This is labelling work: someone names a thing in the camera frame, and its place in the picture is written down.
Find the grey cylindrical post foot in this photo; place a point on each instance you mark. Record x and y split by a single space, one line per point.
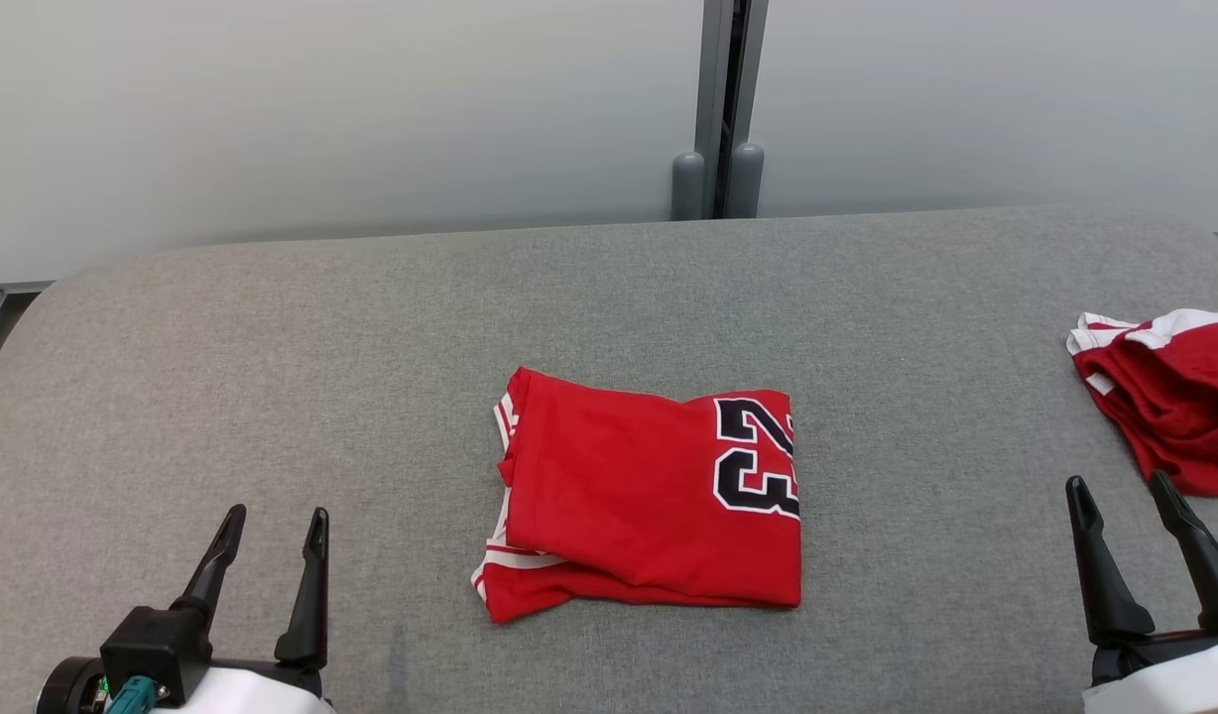
745 183
687 188

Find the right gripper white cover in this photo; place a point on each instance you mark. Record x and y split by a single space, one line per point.
1174 684

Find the grey metal partition post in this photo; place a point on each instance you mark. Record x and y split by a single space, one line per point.
713 89

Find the grey fabric upholstered table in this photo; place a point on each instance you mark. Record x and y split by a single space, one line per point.
371 347

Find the red shorts with white stripe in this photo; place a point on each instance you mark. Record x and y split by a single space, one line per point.
1179 407

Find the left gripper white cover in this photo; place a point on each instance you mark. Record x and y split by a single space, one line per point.
262 689

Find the red jersey with number 23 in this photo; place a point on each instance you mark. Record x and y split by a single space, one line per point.
619 496

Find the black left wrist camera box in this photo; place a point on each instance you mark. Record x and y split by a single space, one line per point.
158 645

